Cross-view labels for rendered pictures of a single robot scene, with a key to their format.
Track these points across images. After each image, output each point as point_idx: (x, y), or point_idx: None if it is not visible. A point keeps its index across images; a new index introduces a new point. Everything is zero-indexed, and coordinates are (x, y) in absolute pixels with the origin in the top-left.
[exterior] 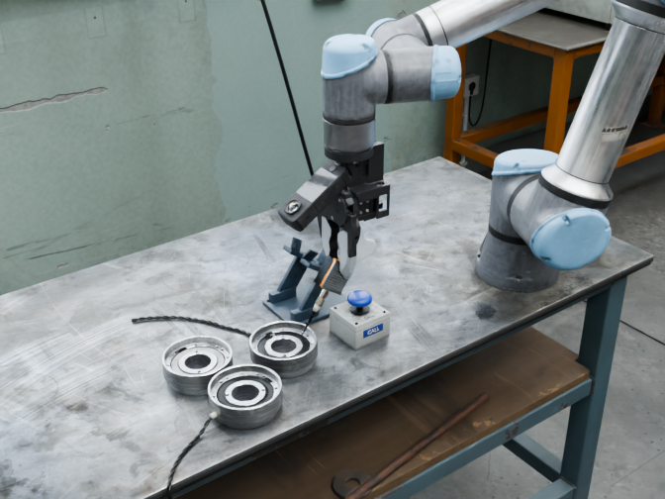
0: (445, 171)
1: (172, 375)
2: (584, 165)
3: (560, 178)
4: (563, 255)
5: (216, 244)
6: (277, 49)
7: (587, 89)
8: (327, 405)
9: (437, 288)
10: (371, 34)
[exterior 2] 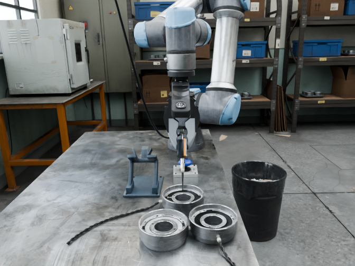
0: (98, 134)
1: (170, 237)
2: (230, 77)
3: (224, 84)
4: (234, 116)
5: (43, 191)
6: (123, 26)
7: (219, 47)
8: (234, 208)
9: (176, 160)
10: (145, 26)
